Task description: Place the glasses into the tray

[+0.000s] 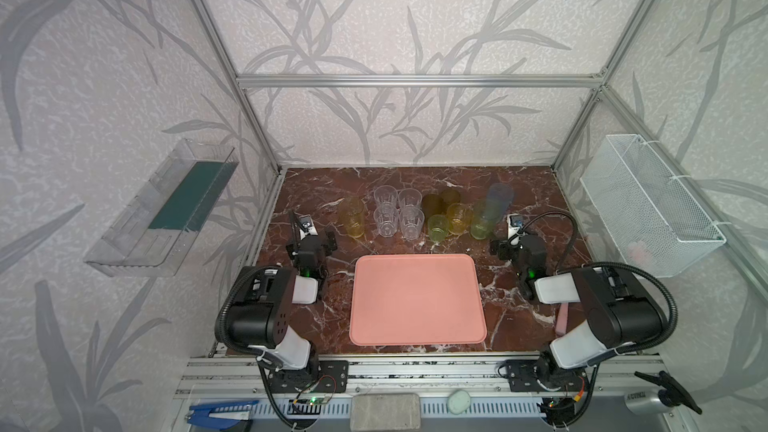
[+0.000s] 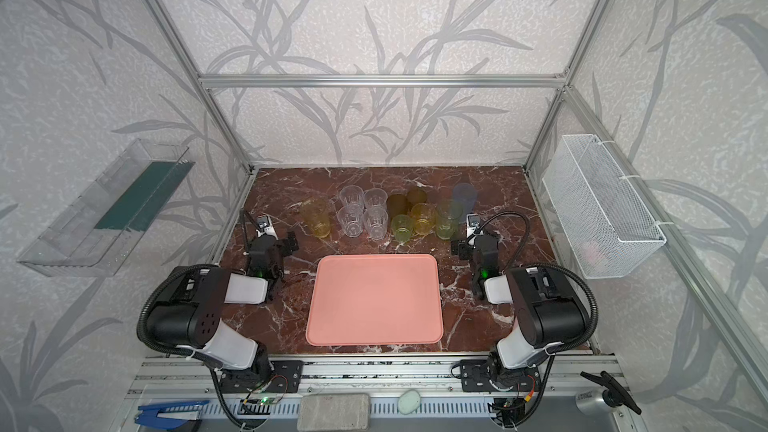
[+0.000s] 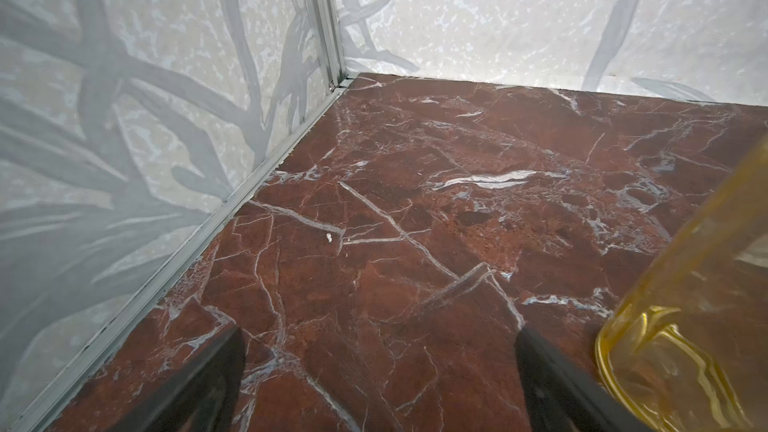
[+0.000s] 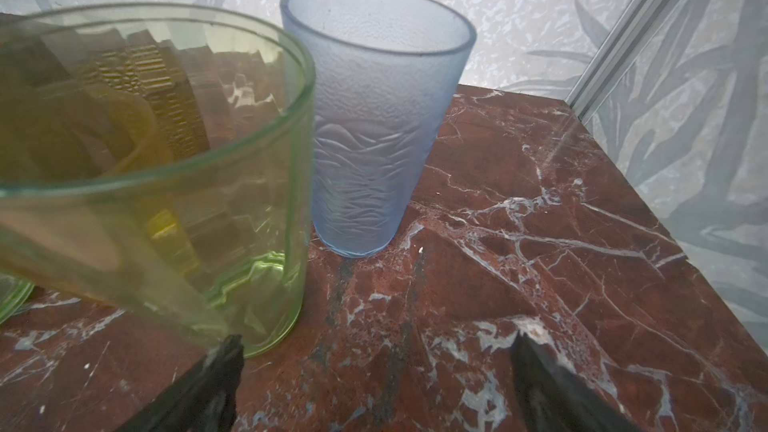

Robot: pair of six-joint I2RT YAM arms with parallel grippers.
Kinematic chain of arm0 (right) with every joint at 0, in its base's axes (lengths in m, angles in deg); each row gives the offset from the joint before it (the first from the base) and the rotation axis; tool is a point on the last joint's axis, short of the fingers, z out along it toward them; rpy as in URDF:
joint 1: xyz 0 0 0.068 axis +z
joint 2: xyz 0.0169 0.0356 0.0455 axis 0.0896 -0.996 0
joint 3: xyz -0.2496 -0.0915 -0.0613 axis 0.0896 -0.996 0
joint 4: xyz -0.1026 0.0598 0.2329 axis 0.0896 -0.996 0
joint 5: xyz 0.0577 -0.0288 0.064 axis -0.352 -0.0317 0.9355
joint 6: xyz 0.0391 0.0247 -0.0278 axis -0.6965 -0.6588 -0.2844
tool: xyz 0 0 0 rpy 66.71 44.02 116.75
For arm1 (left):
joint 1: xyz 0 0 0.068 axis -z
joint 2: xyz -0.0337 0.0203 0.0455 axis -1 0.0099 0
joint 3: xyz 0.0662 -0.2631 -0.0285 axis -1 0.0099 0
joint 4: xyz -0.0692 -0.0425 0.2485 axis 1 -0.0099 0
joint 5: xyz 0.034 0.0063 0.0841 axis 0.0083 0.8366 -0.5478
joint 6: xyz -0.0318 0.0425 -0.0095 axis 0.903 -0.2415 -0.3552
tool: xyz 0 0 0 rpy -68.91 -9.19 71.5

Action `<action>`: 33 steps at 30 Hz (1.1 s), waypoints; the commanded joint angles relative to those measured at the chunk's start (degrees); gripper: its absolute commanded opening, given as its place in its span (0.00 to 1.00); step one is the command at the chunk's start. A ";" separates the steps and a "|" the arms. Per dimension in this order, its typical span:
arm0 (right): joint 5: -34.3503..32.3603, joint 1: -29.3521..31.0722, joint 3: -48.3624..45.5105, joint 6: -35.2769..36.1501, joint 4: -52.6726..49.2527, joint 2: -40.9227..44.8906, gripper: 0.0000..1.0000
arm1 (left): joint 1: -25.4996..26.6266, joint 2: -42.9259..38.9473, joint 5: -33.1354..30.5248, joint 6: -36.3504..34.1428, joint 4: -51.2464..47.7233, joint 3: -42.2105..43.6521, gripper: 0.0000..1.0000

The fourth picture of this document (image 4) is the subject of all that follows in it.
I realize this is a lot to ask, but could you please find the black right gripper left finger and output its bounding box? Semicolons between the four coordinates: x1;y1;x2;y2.
117;335;244;432

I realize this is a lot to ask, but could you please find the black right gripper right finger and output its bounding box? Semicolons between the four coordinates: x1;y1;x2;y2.
510;333;638;431

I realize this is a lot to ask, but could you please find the green short glass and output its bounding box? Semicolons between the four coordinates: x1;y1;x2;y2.
1;3;316;356

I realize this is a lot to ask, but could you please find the tall green glass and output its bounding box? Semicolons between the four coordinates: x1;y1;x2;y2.
0;273;35;324

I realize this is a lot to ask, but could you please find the blue frosted plastic cup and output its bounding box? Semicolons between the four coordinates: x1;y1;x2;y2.
280;0;477;258

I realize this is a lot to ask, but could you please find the aluminium frame post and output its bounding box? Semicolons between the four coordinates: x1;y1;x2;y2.
566;0;680;121

